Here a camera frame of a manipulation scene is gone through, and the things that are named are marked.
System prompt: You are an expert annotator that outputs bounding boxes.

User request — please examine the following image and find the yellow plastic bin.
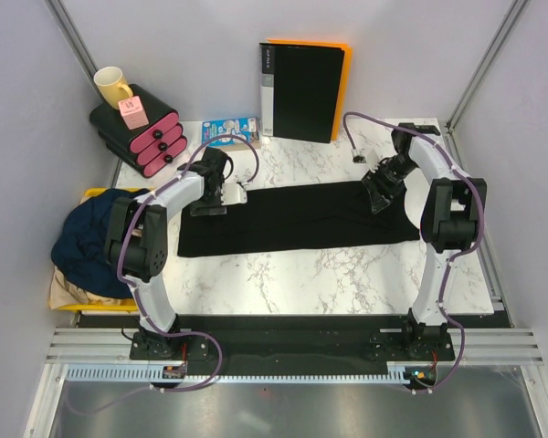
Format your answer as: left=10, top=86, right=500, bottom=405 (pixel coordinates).
left=48, top=189, right=148, bottom=309

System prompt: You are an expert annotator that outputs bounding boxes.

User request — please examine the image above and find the black and orange file folder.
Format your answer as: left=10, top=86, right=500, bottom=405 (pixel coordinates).
left=259, top=39, right=353, bottom=143

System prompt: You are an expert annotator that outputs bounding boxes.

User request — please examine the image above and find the grey cable duct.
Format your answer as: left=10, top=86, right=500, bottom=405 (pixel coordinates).
left=66, top=363, right=434, bottom=384

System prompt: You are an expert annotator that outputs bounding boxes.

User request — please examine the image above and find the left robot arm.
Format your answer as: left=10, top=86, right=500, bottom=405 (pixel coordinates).
left=104, top=148, right=232, bottom=360

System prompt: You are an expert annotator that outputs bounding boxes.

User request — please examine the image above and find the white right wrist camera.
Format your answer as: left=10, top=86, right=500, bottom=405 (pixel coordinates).
left=352, top=149, right=382, bottom=169

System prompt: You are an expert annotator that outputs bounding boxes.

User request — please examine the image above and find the pink cube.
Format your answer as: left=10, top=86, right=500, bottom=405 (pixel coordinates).
left=118, top=96, right=149, bottom=130

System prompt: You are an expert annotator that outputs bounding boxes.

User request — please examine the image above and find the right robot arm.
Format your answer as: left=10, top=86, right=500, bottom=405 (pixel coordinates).
left=362, top=123, right=487, bottom=361

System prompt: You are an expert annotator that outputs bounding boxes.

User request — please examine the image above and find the beige t-shirt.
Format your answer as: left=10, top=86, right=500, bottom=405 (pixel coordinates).
left=48, top=267, right=135, bottom=309

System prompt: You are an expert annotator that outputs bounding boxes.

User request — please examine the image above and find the yellow mug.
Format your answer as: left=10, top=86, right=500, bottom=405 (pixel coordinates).
left=93, top=67, right=133, bottom=110

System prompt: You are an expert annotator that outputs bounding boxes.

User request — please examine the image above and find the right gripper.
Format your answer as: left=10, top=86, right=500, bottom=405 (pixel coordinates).
left=361, top=155, right=416, bottom=214

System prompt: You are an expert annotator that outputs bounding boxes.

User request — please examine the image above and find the aluminium frame rail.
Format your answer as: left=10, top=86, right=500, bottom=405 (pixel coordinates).
left=47, top=328, right=543, bottom=365

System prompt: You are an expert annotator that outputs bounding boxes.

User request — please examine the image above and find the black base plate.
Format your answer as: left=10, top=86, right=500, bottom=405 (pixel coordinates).
left=78, top=310, right=511, bottom=347

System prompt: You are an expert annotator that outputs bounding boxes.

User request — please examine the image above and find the blue paperback book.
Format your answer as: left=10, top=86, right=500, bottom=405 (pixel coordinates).
left=201, top=117, right=261, bottom=151

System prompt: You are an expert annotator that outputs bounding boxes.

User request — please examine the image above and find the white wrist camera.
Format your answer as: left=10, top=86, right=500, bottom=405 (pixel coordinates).
left=352, top=149, right=382, bottom=169
left=221, top=182, right=248, bottom=206

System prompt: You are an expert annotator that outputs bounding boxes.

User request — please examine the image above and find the pink drawer unit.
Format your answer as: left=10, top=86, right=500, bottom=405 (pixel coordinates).
left=90, top=84, right=187, bottom=178

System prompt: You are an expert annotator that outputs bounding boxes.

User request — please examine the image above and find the black t-shirt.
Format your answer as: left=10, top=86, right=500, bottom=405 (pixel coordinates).
left=177, top=181, right=419, bottom=258

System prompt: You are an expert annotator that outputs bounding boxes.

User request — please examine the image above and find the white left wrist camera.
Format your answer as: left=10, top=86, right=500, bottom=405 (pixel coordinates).
left=221, top=182, right=248, bottom=206

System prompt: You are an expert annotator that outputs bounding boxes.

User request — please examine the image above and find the navy blue t-shirt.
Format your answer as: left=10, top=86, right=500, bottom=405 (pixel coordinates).
left=51, top=189, right=148, bottom=299

